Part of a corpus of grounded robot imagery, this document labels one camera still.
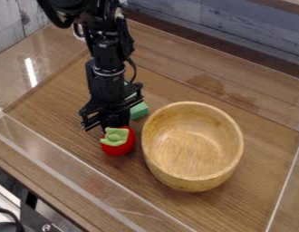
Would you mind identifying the clear acrylic enclosure wall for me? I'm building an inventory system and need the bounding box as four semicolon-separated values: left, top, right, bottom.
0;14;299;232

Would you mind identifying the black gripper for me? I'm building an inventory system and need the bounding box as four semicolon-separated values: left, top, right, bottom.
79;59;144;131

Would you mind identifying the black cable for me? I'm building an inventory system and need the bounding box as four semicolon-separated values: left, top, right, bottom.
125;57;139;84

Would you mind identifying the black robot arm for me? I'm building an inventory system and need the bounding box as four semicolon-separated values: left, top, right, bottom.
36;0;144;131

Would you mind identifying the wooden bowl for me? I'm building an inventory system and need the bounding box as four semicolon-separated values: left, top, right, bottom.
141;101;244;192

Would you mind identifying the clear acrylic corner bracket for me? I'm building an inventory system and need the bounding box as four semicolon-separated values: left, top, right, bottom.
72;23;85;42

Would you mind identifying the green rectangular block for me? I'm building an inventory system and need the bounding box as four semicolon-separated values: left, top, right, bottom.
129;101;149;121

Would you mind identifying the red plush strawberry toy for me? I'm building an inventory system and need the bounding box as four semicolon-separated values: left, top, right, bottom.
100;126;136;157

